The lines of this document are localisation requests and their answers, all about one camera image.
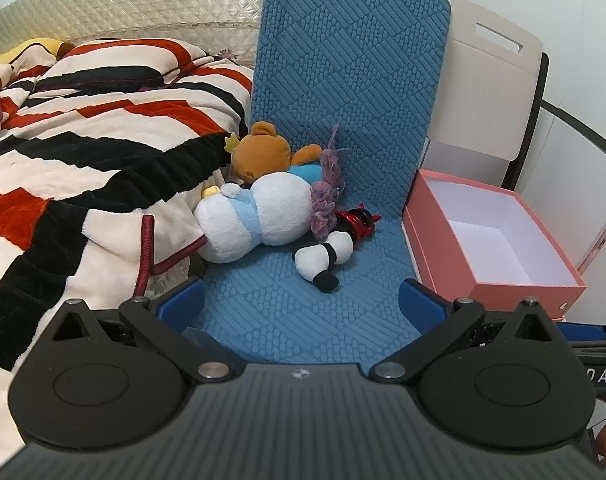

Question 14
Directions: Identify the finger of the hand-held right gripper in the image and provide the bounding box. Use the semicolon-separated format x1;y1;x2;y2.
553;322;606;356

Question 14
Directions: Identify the brown bear plush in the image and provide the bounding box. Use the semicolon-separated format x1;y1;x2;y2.
224;121;324;186

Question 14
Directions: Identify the white snowman plush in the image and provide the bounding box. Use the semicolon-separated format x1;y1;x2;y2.
193;172;316;265

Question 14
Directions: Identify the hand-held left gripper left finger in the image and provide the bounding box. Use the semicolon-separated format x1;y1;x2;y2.
50;277;244;381

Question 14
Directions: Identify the pink printed sheet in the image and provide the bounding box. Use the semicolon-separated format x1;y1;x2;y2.
580;207;606;276

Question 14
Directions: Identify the beige panel with handle cutout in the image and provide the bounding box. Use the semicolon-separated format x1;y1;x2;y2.
428;0;543;162

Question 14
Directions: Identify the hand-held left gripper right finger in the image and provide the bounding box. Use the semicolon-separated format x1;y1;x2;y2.
370;279;559;383

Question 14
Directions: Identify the yellow cloth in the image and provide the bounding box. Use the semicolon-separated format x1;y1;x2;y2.
0;37;76;67

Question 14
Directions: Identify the red black devil plush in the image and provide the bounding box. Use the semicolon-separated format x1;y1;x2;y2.
333;203;383;241

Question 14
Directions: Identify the black metal frame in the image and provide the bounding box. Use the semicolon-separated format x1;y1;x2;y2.
500;52;606;193

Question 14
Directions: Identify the purple fluffy plush toy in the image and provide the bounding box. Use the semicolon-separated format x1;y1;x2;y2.
308;125;349;241

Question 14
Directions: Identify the striped red black white blanket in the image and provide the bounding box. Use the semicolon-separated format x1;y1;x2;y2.
0;37;256;428

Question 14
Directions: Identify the small panda plush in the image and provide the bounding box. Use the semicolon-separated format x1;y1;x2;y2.
293;230;356;293

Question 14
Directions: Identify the beige quilted headboard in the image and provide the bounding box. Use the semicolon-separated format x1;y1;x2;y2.
0;0;271;68

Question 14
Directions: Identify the pink cardboard box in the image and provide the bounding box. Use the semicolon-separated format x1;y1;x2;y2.
402;169;588;318

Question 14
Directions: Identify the blue quilted mat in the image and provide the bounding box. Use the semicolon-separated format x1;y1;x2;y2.
183;0;451;378

